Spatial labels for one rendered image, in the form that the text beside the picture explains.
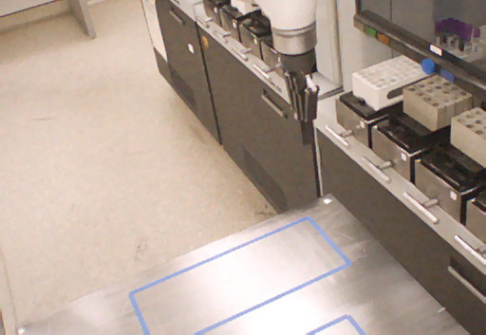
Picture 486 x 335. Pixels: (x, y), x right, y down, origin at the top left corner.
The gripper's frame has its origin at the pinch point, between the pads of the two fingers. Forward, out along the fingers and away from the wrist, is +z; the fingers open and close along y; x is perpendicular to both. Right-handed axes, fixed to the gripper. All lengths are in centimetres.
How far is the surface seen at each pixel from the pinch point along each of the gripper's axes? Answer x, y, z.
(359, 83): -15.4, 1.6, -5.6
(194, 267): 37.4, -28.2, -1.7
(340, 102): -11.7, 4.3, -0.4
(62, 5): 9, 350, 75
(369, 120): -12.7, -6.2, -0.4
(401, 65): -26.5, 0.9, -6.3
